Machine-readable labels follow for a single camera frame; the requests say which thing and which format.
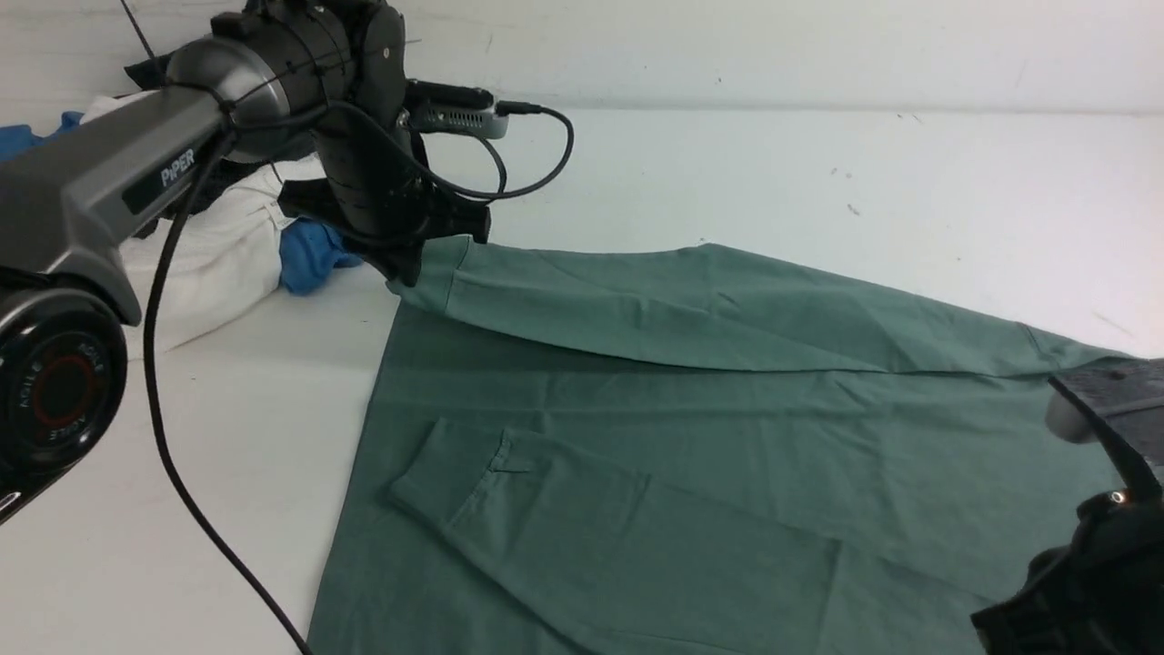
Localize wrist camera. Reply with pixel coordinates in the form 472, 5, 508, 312
404, 79, 508, 140
1045, 359, 1163, 453

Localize black left camera cable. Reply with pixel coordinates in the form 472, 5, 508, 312
118, 0, 576, 655

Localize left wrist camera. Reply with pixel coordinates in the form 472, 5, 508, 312
404, 79, 508, 140

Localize white shirt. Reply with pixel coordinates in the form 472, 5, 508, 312
80, 91, 328, 359

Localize green long sleeve shirt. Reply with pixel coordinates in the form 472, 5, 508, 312
308, 237, 1133, 654

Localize dark grey shirt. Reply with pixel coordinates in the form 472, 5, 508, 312
123, 55, 301, 238

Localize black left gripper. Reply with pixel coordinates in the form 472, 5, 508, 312
279, 1, 492, 287

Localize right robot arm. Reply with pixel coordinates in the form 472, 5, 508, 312
971, 490, 1163, 654

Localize blue shirt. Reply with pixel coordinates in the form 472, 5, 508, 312
3, 109, 361, 296

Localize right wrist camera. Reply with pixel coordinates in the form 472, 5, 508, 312
1045, 359, 1163, 453

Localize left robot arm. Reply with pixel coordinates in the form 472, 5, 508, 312
1, 1, 491, 519

